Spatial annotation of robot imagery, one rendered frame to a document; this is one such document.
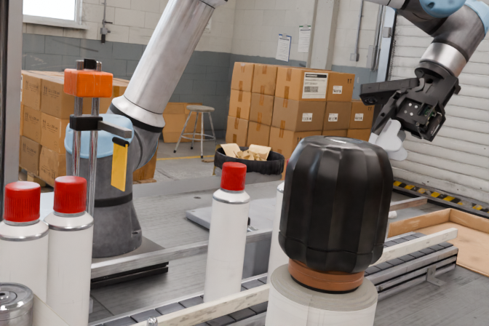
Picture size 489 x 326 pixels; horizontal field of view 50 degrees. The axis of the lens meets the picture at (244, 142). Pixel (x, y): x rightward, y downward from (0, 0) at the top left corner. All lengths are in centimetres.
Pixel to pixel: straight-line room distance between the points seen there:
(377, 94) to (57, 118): 316
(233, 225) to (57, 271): 24
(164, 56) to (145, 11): 572
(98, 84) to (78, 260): 21
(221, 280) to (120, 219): 29
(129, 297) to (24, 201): 39
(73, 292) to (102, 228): 36
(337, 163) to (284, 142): 400
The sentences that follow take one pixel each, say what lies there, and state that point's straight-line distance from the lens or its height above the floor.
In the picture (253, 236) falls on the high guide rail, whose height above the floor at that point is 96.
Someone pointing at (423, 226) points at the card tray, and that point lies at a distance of 146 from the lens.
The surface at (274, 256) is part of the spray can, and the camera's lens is 82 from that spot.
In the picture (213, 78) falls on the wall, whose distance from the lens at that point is 738.
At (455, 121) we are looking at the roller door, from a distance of 518.
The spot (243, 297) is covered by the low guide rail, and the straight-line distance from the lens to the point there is 74.
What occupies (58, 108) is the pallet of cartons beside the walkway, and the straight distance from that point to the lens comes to 395.
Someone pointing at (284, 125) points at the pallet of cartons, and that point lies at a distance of 436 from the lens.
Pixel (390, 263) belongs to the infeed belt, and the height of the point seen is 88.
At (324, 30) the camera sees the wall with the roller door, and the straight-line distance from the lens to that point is 625.
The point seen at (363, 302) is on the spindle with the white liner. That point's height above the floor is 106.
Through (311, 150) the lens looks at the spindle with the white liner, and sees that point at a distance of 39.
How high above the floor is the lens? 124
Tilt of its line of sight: 10 degrees down
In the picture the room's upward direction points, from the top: 6 degrees clockwise
